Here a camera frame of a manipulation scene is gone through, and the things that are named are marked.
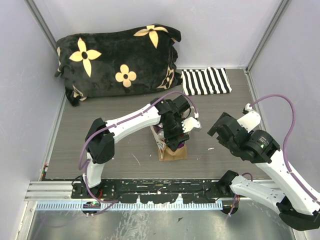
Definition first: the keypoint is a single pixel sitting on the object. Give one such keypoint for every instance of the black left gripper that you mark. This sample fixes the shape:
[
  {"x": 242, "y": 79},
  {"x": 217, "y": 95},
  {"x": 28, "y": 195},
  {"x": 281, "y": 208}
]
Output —
[{"x": 172, "y": 141}]

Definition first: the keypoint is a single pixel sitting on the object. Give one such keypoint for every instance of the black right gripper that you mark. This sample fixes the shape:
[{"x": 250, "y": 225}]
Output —
[{"x": 222, "y": 141}]

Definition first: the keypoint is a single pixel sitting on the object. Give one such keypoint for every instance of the watermelon print canvas bag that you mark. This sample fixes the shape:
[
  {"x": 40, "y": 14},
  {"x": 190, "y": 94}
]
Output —
[{"x": 164, "y": 152}]

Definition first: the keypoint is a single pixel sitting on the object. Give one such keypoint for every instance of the purple Fanta can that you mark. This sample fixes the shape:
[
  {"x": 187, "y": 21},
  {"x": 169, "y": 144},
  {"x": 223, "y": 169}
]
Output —
[{"x": 181, "y": 145}]

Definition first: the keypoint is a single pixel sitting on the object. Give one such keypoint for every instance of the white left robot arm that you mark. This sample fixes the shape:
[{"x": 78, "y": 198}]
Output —
[{"x": 166, "y": 119}]

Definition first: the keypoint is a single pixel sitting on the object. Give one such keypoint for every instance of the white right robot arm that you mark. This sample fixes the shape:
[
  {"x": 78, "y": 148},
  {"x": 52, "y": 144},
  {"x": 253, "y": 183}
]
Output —
[{"x": 296, "y": 202}]

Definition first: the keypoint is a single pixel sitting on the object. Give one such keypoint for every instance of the black white striped cloth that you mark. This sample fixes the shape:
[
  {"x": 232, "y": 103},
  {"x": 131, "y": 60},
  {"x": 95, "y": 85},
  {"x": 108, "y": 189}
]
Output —
[{"x": 207, "y": 81}]

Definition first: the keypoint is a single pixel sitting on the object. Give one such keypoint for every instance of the black floral plush blanket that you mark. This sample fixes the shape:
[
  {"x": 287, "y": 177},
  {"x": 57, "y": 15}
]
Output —
[{"x": 136, "y": 61}]

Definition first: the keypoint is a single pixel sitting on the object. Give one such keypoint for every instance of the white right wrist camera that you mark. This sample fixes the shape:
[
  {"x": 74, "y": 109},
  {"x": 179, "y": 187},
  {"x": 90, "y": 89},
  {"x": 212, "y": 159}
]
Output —
[{"x": 251, "y": 119}]

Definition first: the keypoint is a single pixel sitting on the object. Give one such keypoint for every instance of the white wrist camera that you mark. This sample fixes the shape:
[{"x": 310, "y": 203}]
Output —
[
  {"x": 251, "y": 119},
  {"x": 190, "y": 124}
]

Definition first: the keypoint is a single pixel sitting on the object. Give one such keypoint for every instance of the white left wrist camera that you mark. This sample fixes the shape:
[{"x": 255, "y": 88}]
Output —
[{"x": 190, "y": 124}]

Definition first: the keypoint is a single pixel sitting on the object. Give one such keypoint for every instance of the white slotted cable duct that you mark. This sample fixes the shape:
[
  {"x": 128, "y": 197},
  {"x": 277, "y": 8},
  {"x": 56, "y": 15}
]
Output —
[{"x": 88, "y": 206}]

